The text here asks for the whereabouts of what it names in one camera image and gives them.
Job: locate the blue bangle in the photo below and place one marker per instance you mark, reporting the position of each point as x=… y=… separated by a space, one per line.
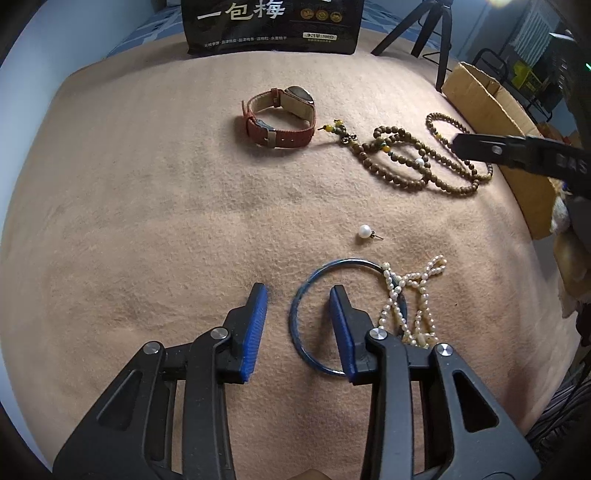
x=351 y=261

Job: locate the black shoe rack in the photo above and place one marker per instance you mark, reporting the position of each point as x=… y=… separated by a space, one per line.
x=485 y=60

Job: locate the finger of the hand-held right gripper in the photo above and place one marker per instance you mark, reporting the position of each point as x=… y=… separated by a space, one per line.
x=497 y=150

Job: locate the white pearl earring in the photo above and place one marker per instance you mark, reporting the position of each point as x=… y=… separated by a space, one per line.
x=364 y=230

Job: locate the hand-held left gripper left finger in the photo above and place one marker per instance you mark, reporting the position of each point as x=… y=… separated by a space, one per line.
x=256 y=332

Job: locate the cardboard box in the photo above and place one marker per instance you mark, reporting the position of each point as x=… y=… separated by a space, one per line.
x=485 y=101

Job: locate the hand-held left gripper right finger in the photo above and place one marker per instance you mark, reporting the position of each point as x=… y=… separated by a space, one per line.
x=341 y=332

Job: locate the black snack bag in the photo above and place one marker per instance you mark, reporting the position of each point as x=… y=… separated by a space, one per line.
x=268 y=32

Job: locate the yellow box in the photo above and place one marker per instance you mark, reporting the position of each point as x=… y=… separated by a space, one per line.
x=526 y=76

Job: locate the blue patterned bedsheet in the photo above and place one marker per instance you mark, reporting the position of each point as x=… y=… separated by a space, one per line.
x=147 y=32

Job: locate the dark striped fabric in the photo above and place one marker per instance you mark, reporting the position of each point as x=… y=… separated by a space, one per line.
x=558 y=415

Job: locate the striped towel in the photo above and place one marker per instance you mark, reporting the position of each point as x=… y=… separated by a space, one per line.
x=531 y=30

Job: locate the black tripod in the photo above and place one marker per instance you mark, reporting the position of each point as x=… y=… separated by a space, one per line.
x=443 y=41

